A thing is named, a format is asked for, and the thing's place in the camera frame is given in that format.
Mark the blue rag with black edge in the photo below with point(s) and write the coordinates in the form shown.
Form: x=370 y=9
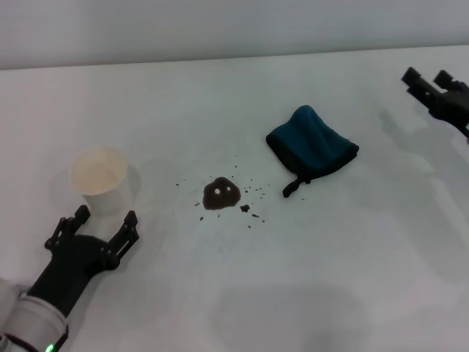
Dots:
x=311 y=139

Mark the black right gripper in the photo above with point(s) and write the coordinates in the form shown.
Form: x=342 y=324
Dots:
x=452 y=106

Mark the white paper cup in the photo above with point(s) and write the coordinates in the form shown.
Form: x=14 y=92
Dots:
x=104 y=190

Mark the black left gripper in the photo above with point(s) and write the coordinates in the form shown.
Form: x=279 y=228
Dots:
x=69 y=271

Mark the small black stain blob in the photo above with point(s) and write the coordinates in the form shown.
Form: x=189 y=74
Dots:
x=244 y=208

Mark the black water stain puddle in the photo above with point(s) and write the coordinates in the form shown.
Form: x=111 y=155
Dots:
x=221 y=201

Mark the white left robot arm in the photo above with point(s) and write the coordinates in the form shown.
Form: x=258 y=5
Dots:
x=29 y=322

